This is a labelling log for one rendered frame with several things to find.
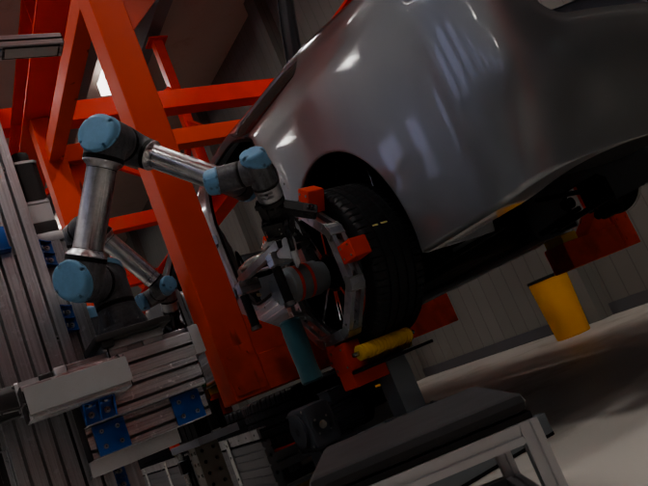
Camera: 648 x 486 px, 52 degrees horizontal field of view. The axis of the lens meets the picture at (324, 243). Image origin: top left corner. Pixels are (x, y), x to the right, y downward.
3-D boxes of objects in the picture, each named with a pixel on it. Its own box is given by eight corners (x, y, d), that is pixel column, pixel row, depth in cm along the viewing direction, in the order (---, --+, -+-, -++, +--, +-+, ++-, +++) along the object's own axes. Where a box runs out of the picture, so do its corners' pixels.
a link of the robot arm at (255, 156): (237, 148, 182) (266, 141, 180) (252, 182, 188) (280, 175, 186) (232, 162, 176) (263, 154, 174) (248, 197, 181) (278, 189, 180)
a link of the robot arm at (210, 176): (219, 202, 191) (255, 192, 188) (203, 195, 180) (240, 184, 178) (214, 175, 192) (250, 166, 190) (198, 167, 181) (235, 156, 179)
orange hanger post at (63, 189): (163, 439, 437) (53, 115, 484) (135, 450, 427) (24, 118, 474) (157, 442, 452) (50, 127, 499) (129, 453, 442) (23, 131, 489)
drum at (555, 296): (572, 333, 636) (545, 277, 648) (602, 323, 605) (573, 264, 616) (546, 345, 616) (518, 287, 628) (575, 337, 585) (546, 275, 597)
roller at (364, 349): (420, 337, 255) (414, 322, 256) (360, 361, 239) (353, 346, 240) (412, 339, 260) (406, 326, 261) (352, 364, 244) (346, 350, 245)
